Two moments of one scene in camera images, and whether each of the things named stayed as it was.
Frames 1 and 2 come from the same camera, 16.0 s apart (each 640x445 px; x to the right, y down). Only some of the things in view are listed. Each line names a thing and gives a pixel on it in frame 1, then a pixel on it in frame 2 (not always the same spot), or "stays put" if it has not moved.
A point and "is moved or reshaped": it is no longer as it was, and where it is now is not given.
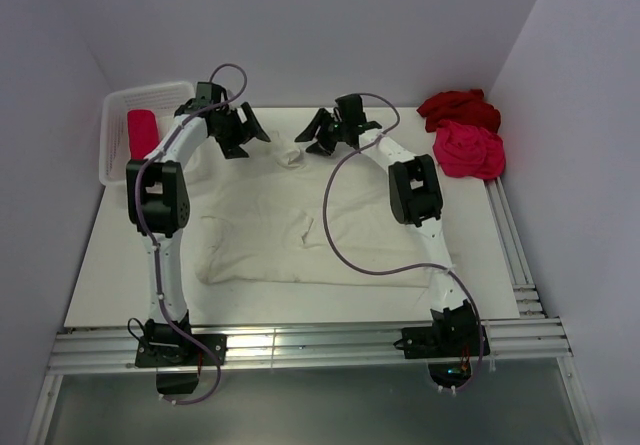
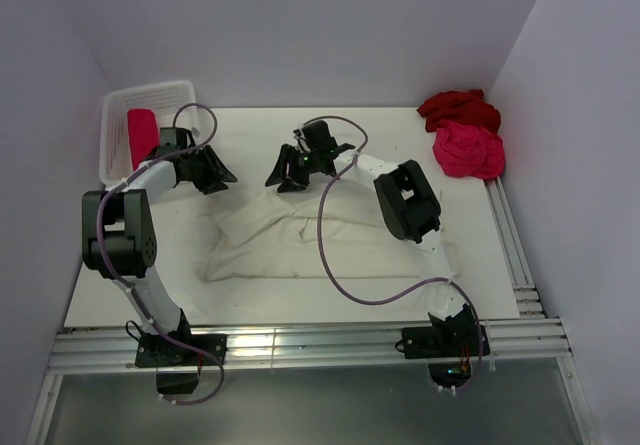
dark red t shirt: [465, 107] stays put
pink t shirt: [468, 151] stays put
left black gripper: [232, 148] to [217, 173]
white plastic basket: [163, 100] stays put
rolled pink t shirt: [143, 133] stays put
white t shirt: [284, 215] is moved or reshaped
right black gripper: [308, 134] to [295, 182]
